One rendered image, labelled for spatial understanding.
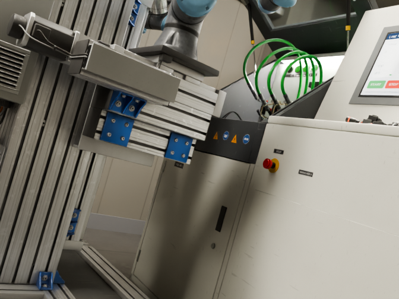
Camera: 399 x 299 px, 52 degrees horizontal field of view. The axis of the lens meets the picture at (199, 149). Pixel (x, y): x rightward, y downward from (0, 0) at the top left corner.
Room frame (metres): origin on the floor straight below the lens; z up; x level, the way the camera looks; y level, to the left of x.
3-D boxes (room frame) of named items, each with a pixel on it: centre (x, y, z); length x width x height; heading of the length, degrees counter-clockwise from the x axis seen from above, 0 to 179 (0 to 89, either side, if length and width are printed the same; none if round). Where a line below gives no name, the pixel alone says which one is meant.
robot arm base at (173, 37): (1.31, 0.16, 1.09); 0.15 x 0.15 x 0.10
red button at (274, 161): (1.42, -0.25, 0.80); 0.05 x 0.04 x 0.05; 33
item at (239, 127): (1.82, -0.04, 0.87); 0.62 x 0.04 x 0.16; 33
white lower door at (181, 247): (1.81, -0.03, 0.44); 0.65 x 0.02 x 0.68; 33
